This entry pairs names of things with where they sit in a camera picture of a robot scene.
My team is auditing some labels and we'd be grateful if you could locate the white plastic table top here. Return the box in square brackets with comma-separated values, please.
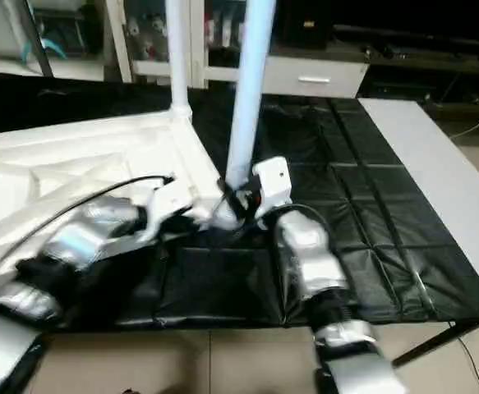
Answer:
[0, 107, 244, 280]

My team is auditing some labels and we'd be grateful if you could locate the black plastic mat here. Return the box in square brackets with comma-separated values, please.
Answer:
[0, 74, 479, 331]

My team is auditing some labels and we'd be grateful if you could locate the white drawer unit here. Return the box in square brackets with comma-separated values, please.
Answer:
[260, 56, 370, 99]

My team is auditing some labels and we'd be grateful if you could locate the white glass door cabinet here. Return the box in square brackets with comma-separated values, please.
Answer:
[104, 0, 260, 89]

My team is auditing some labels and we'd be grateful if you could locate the teal floor stand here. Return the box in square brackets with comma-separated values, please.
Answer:
[24, 34, 67, 65]

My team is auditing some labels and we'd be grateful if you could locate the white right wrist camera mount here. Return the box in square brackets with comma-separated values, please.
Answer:
[251, 157, 293, 221]

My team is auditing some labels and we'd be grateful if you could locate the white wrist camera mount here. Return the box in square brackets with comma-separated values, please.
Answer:
[140, 179, 199, 243]
[251, 157, 293, 221]

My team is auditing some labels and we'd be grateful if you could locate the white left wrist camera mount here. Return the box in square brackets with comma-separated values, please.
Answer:
[140, 179, 199, 243]

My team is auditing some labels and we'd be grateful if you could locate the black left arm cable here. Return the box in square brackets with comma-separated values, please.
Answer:
[0, 174, 176, 296]

